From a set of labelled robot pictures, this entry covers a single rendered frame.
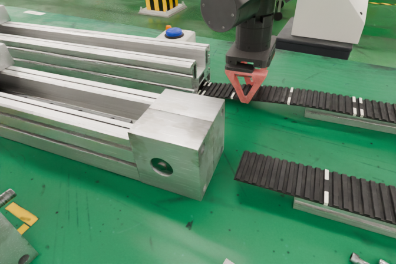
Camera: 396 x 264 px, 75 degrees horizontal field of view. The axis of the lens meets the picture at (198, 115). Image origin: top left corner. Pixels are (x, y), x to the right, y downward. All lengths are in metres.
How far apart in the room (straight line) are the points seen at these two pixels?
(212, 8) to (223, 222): 0.26
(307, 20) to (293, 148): 0.46
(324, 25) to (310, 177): 0.54
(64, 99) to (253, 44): 0.32
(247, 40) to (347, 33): 0.43
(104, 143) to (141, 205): 0.09
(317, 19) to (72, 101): 0.64
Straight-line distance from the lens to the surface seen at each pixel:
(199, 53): 0.52
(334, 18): 0.80
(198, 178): 0.32
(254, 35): 0.42
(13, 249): 0.35
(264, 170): 0.34
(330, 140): 0.46
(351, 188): 0.36
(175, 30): 0.65
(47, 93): 0.52
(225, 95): 0.50
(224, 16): 0.35
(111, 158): 0.38
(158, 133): 0.30
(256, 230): 0.34
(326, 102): 0.48
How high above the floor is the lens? 1.07
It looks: 38 degrees down
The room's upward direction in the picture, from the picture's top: 3 degrees counter-clockwise
